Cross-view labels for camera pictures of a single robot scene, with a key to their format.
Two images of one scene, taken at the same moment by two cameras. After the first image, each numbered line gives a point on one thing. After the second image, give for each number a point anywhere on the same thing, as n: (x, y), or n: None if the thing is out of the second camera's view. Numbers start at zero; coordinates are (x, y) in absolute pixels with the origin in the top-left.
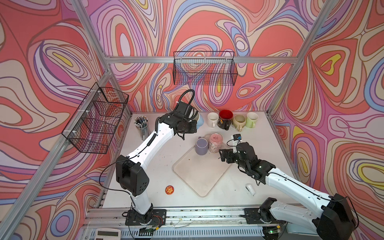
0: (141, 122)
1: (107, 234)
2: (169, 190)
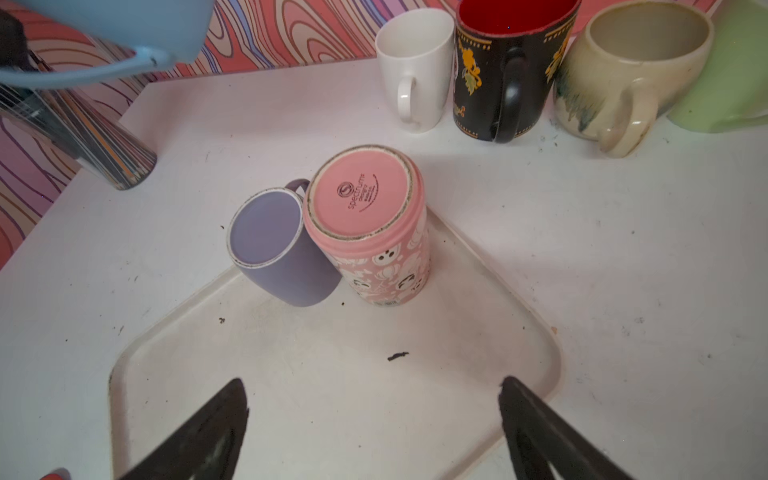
0: (98, 141)
1: None
2: (57, 474)
